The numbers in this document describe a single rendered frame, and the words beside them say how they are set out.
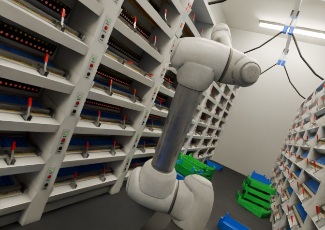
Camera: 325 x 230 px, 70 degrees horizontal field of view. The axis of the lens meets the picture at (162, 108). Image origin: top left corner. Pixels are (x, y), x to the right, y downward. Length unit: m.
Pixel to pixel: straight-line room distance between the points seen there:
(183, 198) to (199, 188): 0.08
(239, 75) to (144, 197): 0.62
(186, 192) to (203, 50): 0.59
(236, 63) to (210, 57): 0.09
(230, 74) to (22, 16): 0.73
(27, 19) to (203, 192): 0.94
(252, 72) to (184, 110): 0.27
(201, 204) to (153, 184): 0.22
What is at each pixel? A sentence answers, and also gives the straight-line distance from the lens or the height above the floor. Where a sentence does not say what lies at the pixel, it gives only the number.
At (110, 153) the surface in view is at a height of 0.33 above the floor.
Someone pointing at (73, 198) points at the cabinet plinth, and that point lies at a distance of 1.61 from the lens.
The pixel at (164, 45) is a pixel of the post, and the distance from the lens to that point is 1.77.
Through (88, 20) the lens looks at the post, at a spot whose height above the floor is 1.02.
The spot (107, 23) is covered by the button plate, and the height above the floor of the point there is 1.04.
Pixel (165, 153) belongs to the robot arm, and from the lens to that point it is 0.94.
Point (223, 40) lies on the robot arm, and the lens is 1.26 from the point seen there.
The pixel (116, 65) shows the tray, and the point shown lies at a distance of 1.31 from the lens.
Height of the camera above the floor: 0.79
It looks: 2 degrees down
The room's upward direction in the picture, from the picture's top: 21 degrees clockwise
